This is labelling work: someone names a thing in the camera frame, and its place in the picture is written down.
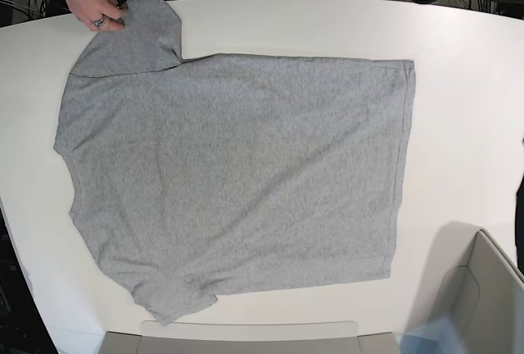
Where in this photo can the grey T-shirt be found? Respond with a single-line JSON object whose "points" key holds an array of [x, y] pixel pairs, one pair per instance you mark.
{"points": [[229, 174]]}

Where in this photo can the grey bin front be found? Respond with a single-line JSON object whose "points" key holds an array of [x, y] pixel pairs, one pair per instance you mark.
{"points": [[330, 337]]}

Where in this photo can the grey box right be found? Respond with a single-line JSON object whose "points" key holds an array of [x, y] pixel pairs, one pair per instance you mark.
{"points": [[479, 307]]}

